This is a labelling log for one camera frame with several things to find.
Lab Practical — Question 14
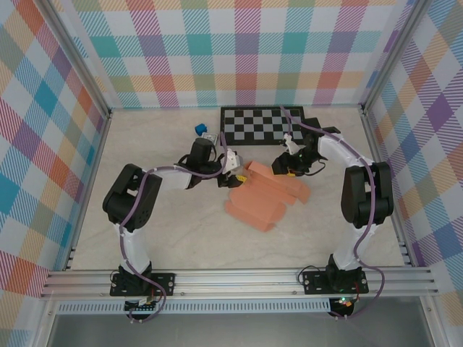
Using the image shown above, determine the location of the salmon paper box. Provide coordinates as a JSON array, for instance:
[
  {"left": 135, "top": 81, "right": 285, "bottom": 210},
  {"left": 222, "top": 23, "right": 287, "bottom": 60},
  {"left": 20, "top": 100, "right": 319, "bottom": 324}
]
[{"left": 224, "top": 160, "right": 311, "bottom": 234}]

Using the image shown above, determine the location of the black grey checkerboard panel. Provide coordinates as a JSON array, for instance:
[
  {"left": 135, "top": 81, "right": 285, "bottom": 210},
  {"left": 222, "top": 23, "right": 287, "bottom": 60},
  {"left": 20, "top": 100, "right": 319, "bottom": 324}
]
[{"left": 218, "top": 106, "right": 309, "bottom": 146}]

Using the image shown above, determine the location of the small controller circuit board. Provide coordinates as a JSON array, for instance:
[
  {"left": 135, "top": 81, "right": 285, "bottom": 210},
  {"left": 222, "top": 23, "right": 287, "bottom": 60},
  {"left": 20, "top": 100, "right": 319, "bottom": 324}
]
[
  {"left": 124, "top": 298, "right": 160, "bottom": 314},
  {"left": 332, "top": 296, "right": 355, "bottom": 310}
]

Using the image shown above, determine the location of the grey metal panel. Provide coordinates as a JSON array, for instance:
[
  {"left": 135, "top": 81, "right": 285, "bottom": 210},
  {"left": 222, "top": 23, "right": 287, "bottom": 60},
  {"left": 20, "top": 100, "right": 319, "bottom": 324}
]
[{"left": 46, "top": 313, "right": 435, "bottom": 347}]

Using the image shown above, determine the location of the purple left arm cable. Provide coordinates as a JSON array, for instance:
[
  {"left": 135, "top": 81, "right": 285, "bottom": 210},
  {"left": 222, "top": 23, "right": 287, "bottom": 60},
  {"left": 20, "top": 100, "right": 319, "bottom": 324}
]
[{"left": 119, "top": 132, "right": 229, "bottom": 325}]

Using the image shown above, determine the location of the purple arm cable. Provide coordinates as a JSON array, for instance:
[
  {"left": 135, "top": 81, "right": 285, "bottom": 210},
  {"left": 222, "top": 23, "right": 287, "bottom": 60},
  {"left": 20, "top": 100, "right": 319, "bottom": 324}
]
[
  {"left": 280, "top": 104, "right": 385, "bottom": 322},
  {"left": 119, "top": 132, "right": 229, "bottom": 325}
]

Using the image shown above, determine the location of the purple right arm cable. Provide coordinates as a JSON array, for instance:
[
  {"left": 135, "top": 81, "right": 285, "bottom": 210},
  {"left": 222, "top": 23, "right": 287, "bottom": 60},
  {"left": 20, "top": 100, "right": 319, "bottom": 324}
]
[{"left": 280, "top": 104, "right": 385, "bottom": 322}]

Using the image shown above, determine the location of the aluminium table side rail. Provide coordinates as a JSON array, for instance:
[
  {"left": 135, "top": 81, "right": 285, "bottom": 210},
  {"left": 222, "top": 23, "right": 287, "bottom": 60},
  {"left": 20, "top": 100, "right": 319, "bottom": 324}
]
[
  {"left": 63, "top": 110, "right": 113, "bottom": 272},
  {"left": 360, "top": 106, "right": 415, "bottom": 268}
]

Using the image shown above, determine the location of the aluminium mounting rail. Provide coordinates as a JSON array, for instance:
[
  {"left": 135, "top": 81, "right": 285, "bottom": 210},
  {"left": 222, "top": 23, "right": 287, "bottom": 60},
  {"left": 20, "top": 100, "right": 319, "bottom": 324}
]
[{"left": 39, "top": 269, "right": 441, "bottom": 299}]

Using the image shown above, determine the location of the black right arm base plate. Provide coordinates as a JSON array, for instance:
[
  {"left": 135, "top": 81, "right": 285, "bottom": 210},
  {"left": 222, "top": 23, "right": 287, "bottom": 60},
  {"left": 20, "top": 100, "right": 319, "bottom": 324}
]
[{"left": 302, "top": 270, "right": 370, "bottom": 296}]

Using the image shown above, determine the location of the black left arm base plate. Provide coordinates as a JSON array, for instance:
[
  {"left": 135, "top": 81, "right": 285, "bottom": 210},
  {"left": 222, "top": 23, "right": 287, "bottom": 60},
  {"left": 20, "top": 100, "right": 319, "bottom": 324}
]
[{"left": 109, "top": 273, "right": 177, "bottom": 298}]

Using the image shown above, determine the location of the slotted grey cable duct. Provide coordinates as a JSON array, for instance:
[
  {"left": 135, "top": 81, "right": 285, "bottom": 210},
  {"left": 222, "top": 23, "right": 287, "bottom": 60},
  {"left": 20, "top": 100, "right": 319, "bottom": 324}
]
[{"left": 56, "top": 302, "right": 332, "bottom": 314}]

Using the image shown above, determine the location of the aluminium frame post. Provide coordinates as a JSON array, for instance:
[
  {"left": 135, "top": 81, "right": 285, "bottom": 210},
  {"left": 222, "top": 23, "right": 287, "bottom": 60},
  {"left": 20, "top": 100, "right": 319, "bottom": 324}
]
[
  {"left": 360, "top": 0, "right": 431, "bottom": 116},
  {"left": 43, "top": 0, "right": 113, "bottom": 122}
]

